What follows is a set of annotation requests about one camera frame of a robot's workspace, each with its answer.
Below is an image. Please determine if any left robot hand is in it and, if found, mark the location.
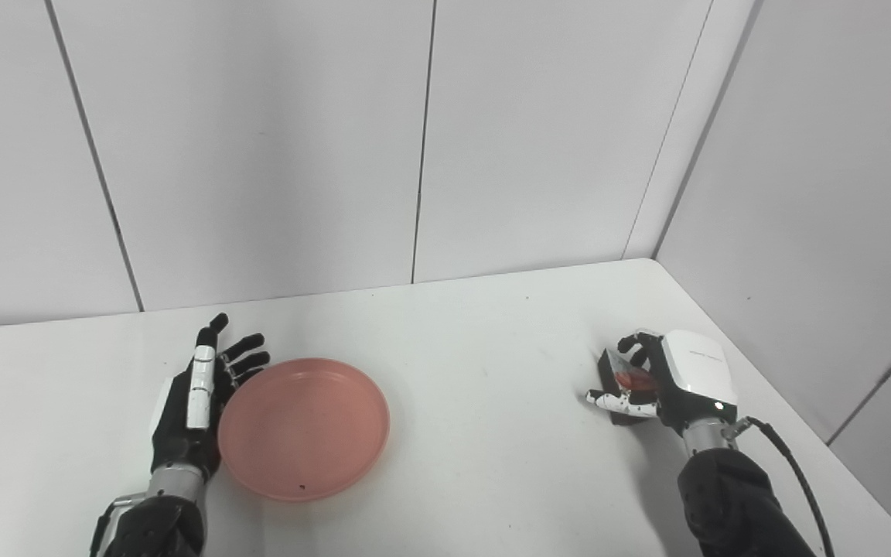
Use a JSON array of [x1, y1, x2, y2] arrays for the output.
[[149, 313, 271, 476]]

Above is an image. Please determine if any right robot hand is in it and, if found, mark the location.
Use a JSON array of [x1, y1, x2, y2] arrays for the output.
[[585, 330, 739, 436]]

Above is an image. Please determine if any chocolate cake slice with fruit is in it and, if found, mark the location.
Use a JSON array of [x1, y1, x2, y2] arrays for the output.
[[597, 348, 660, 427]]

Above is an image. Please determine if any pink round plate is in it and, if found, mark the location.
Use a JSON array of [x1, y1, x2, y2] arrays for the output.
[[217, 357, 391, 503]]

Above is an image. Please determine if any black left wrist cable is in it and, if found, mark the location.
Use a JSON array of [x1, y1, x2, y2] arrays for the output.
[[88, 494, 149, 557]]

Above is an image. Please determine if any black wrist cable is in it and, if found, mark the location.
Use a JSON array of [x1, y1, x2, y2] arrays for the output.
[[727, 416, 836, 557], [88, 494, 149, 557]]

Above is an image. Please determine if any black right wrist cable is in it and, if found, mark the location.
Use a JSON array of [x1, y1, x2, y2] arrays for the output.
[[727, 416, 836, 557]]

